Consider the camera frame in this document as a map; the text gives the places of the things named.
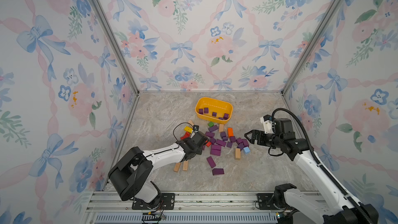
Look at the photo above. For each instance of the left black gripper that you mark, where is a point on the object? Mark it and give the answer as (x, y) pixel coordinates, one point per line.
(197, 140)

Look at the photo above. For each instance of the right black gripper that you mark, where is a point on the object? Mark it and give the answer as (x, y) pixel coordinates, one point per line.
(265, 138)

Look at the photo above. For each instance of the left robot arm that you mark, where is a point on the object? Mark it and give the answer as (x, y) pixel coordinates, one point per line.
(129, 176)

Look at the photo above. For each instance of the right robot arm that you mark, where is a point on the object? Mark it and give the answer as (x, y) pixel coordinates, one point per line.
(339, 206)

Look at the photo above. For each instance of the yellow plastic storage bin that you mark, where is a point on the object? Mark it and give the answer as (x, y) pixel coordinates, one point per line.
(214, 105)

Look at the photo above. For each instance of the red bridge brick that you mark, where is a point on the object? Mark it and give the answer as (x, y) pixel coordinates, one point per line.
(187, 135)

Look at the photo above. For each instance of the yellow long brick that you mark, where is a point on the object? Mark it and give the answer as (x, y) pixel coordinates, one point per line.
(188, 129)

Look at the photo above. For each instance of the natural wood brick right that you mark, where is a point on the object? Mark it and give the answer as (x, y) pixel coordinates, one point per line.
(237, 153)

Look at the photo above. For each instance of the natural wood long brick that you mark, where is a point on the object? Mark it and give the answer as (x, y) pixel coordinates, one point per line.
(185, 166)
(177, 167)

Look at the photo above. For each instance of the purple large block centre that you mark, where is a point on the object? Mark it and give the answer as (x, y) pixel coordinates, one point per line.
(215, 150)

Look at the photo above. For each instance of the orange brick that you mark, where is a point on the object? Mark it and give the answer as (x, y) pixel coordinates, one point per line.
(230, 132)

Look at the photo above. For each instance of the purple long brick bottom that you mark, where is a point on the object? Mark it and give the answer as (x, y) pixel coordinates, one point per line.
(211, 162)

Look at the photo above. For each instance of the purple long brick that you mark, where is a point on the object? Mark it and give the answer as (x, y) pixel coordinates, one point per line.
(211, 162)
(213, 128)

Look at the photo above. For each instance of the natural wood long brick left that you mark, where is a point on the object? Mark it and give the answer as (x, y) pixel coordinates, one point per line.
(177, 167)

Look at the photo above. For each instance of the purple long brick top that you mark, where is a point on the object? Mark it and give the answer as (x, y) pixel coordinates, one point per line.
(213, 128)

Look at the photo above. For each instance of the purple brick centre slanted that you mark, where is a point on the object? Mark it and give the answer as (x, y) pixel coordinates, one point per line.
(221, 143)

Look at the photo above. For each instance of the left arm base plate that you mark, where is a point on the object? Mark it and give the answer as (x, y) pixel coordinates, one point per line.
(164, 201)

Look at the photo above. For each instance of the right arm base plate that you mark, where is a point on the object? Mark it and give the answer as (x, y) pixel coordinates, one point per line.
(265, 201)

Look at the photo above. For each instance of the aluminium mounting rail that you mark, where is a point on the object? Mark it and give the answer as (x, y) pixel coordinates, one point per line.
(192, 207)

